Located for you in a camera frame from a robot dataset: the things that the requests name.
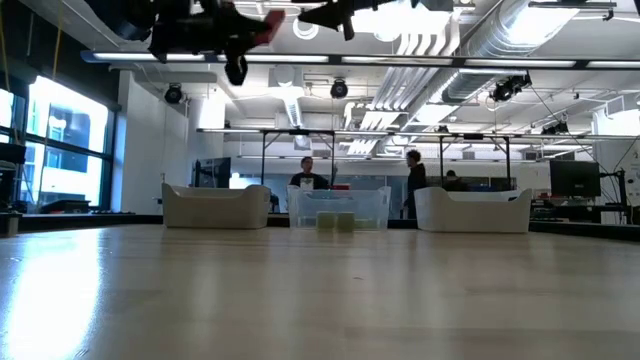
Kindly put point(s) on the long red block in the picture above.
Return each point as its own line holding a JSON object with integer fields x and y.
{"x": 274, "y": 22}

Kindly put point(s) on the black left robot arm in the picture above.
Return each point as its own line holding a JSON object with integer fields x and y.
{"x": 120, "y": 17}

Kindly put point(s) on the black light bar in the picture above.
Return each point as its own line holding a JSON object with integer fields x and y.
{"x": 150, "y": 56}

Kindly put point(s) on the black ceiling spotlight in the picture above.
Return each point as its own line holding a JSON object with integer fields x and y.
{"x": 173, "y": 93}
{"x": 510, "y": 87}
{"x": 339, "y": 88}

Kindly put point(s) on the black metal scaffold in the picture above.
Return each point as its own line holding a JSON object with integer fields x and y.
{"x": 263, "y": 160}

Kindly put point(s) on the black computer monitor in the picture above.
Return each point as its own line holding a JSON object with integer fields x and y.
{"x": 212, "y": 172}
{"x": 575, "y": 178}

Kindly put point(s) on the person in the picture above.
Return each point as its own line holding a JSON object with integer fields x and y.
{"x": 416, "y": 180}
{"x": 307, "y": 177}
{"x": 454, "y": 182}

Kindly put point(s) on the clear plastic bin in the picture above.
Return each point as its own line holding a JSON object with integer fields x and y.
{"x": 360, "y": 205}

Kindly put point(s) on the light grey plastic bin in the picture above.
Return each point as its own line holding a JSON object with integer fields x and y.
{"x": 215, "y": 207}

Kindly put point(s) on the large window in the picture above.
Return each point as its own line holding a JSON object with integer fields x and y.
{"x": 65, "y": 150}

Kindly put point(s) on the white plastic bin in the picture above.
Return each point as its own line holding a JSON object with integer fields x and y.
{"x": 472, "y": 215}

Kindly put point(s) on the silver ventilation duct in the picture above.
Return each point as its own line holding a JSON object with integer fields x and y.
{"x": 500, "y": 45}

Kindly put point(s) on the black aluminium table frame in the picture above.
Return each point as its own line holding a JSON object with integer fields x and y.
{"x": 100, "y": 220}

